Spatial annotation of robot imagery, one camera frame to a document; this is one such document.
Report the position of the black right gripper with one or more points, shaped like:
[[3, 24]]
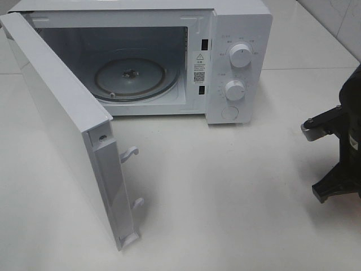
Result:
[[345, 177]]

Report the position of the round door release button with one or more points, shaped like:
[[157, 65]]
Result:
[[230, 113]]

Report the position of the white microwave door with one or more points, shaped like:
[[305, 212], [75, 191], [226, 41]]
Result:
[[78, 125]]

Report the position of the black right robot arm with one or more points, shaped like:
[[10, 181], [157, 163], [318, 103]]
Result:
[[349, 97]]

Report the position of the lower white timer knob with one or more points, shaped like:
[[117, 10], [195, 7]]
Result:
[[234, 90]]

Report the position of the upper white power knob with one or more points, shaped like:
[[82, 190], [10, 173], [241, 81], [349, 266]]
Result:
[[240, 54]]

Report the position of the white microwave oven body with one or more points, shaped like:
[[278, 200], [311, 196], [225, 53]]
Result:
[[190, 39]]

